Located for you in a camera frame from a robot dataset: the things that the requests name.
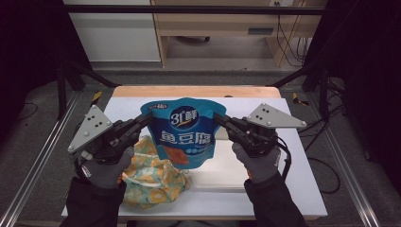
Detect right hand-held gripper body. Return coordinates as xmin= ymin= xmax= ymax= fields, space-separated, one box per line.
xmin=224 ymin=102 xmax=307 ymax=159

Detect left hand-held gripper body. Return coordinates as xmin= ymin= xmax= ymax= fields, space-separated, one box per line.
xmin=67 ymin=104 xmax=144 ymax=166

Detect blue snack pouch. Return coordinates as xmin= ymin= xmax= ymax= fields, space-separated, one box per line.
xmin=139 ymin=96 xmax=228 ymax=170

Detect white plastic box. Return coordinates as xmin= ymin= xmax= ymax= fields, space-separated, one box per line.
xmin=184 ymin=127 xmax=253 ymax=194

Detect green floral cloth bag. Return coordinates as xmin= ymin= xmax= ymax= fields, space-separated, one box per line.
xmin=120 ymin=134 xmax=192 ymax=210

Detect person's left hand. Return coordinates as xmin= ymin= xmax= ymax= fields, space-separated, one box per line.
xmin=81 ymin=146 xmax=135 ymax=190

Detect person's right hand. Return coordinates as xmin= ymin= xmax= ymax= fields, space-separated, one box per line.
xmin=232 ymin=142 xmax=282 ymax=184

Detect yellow black floor tape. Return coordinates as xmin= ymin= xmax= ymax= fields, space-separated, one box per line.
xmin=291 ymin=92 xmax=310 ymax=107
xmin=90 ymin=91 xmax=104 ymax=109

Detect wooden table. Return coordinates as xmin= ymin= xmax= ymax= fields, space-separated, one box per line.
xmin=112 ymin=85 xmax=282 ymax=99

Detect black metal stand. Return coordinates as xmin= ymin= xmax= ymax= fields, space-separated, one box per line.
xmin=56 ymin=59 xmax=121 ymax=121
xmin=267 ymin=61 xmax=333 ymax=123

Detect white table mat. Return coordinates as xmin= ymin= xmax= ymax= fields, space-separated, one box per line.
xmin=61 ymin=96 xmax=329 ymax=219

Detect white cabinet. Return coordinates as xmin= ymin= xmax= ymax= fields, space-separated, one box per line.
xmin=62 ymin=0 xmax=162 ymax=63

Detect wooden desk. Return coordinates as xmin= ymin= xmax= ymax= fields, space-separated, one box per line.
xmin=150 ymin=0 xmax=328 ymax=68

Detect black curtain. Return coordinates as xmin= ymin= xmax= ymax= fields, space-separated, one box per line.
xmin=0 ymin=0 xmax=93 ymax=146
xmin=303 ymin=0 xmax=401 ymax=193

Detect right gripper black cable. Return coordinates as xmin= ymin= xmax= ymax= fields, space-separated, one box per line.
xmin=274 ymin=135 xmax=342 ymax=195

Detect black floor cables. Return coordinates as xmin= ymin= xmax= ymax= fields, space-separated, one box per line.
xmin=296 ymin=77 xmax=348 ymax=152

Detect aluminium rail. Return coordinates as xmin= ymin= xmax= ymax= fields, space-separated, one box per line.
xmin=0 ymin=90 xmax=80 ymax=227
xmin=305 ymin=92 xmax=381 ymax=227

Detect thin black floor cable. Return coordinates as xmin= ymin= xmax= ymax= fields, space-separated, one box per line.
xmin=18 ymin=101 xmax=40 ymax=121

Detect black hanging cables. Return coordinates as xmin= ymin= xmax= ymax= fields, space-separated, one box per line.
xmin=274 ymin=1 xmax=312 ymax=68

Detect black horizontal frame bar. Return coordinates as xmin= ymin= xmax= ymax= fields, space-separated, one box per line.
xmin=63 ymin=4 xmax=326 ymax=16

